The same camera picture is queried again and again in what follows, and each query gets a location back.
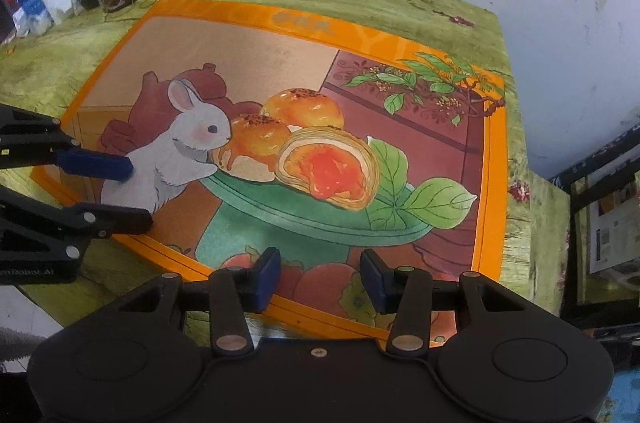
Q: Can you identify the black leaning strip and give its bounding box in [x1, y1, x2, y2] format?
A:
[549, 124, 640, 191]

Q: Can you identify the black framed wooden board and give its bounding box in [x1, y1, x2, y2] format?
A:
[561, 145, 639, 330]

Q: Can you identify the orange mooncake gift box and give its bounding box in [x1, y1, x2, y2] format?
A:
[30, 0, 509, 346]

